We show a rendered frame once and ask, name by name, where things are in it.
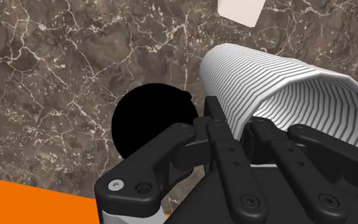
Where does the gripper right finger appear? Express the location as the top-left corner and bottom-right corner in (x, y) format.
(242, 116), (358, 224)

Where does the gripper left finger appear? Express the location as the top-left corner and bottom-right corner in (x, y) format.
(94, 95), (270, 224)

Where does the black round object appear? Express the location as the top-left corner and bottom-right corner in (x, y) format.
(111, 83), (200, 160)

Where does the white ribbed cup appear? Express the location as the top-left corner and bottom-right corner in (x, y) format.
(199, 43), (358, 149)

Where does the white box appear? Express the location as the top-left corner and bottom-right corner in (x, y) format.
(217, 0), (267, 28)

